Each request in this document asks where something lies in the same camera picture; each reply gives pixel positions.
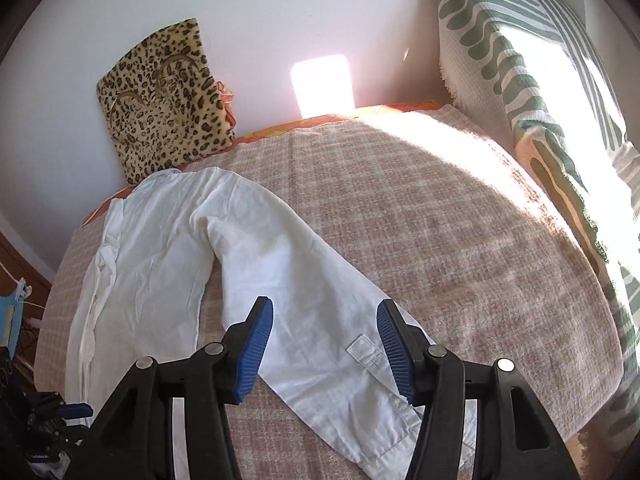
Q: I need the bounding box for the light blue object with cables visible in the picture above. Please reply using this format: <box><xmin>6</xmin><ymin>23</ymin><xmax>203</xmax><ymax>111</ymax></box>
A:
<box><xmin>1</xmin><ymin>263</ymin><xmax>44</xmax><ymax>356</ymax></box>

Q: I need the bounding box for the green white patterned blanket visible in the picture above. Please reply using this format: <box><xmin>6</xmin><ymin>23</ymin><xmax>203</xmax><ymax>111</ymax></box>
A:
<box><xmin>438</xmin><ymin>0</ymin><xmax>639</xmax><ymax>457</ymax></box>

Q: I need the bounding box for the pink plaid bed blanket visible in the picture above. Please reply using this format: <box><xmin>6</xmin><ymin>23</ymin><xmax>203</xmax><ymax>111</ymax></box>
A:
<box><xmin>35</xmin><ymin>106</ymin><xmax>623</xmax><ymax>479</ymax></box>

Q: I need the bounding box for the white cotton shirt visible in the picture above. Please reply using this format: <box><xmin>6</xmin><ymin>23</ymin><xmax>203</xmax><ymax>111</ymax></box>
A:
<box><xmin>65</xmin><ymin>168</ymin><xmax>422</xmax><ymax>479</ymax></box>

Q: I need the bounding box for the leopard print pillow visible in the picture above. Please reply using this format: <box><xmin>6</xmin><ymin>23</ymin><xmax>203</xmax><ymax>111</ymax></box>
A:
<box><xmin>96</xmin><ymin>18</ymin><xmax>236</xmax><ymax>188</ymax></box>

